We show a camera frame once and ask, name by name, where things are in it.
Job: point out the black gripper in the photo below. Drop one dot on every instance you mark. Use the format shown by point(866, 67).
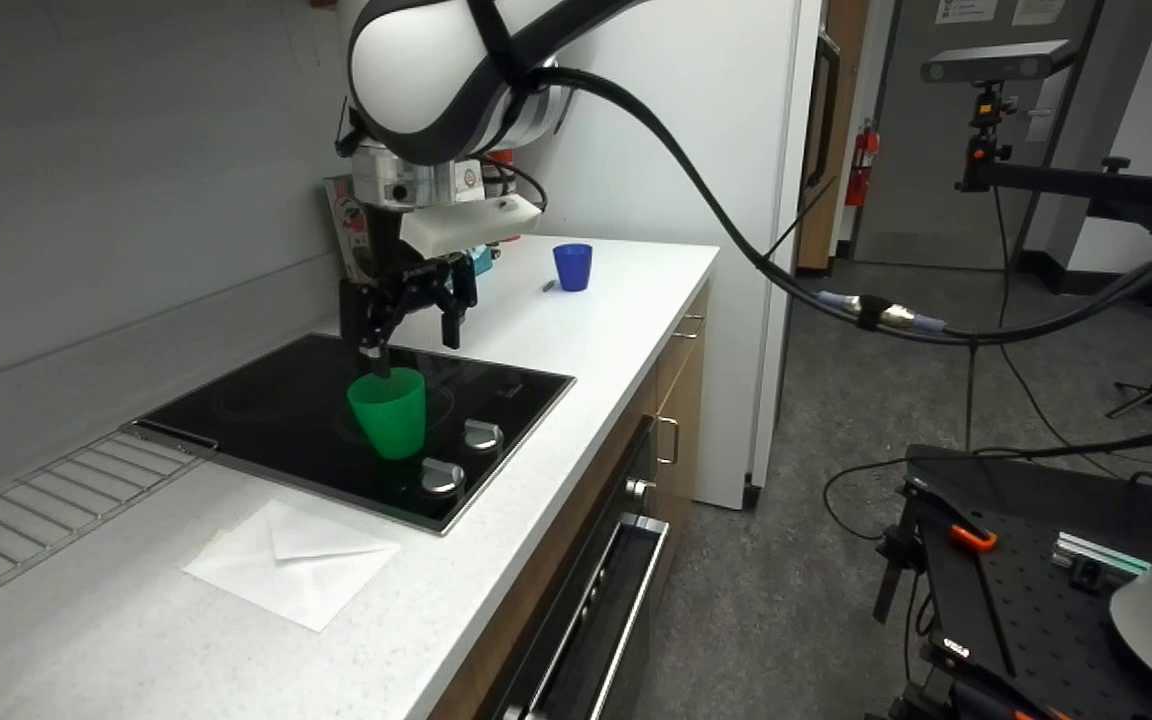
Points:
point(373, 266)

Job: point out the green plastic cup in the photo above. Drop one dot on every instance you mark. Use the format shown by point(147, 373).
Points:
point(391, 418)

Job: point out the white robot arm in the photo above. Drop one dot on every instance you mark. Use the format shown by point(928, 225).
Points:
point(428, 82)

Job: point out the silver stove knob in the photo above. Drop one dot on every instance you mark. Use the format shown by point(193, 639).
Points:
point(441, 479)
point(483, 435)

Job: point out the black glass stove top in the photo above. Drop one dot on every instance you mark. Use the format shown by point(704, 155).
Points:
point(270, 405)

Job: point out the blue plastic cup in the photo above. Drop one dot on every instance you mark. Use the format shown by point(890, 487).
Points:
point(572, 266)

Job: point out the colourful cardboard toy box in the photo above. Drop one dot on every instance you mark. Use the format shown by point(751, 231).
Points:
point(338, 221)

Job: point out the small white paper sheet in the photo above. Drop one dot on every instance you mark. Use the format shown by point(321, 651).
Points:
point(316, 529)

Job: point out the large white paper sheet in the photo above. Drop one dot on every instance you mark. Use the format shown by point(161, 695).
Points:
point(270, 587)

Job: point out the white refrigerator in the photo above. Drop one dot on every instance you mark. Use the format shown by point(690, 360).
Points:
point(697, 185)

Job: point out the black oven door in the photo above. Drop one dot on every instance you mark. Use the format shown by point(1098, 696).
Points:
point(591, 612)

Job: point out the wooden door panel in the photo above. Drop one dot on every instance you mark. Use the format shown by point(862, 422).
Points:
point(841, 225)

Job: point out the small red fire extinguisher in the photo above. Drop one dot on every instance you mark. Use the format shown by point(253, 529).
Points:
point(866, 165)

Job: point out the orange black clamp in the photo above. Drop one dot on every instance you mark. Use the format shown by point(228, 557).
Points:
point(975, 538)

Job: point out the black perforated cart table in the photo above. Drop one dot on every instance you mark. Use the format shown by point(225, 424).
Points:
point(1043, 587)

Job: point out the teal white strip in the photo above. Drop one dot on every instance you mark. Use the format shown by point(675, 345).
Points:
point(1098, 552)

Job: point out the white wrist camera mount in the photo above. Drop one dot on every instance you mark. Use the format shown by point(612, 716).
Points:
point(461, 225)

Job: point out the grey stereo camera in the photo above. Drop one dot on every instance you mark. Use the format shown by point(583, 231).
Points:
point(999, 62)

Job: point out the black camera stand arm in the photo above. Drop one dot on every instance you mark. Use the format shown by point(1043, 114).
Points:
point(1056, 180)

